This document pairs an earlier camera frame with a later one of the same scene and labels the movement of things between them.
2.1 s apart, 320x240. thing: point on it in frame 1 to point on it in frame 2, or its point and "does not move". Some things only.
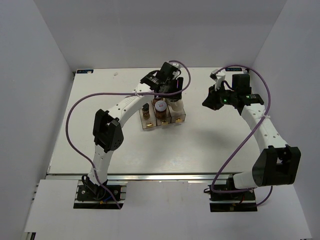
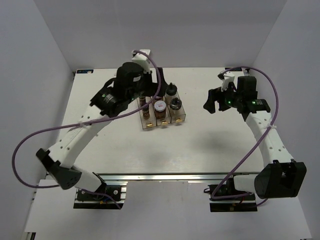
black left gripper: x=180 y=83 to x=152 y=86
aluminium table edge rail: x=149 y=177 does not move
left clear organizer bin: x=150 y=122 does not move
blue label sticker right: x=233 y=69 does not move
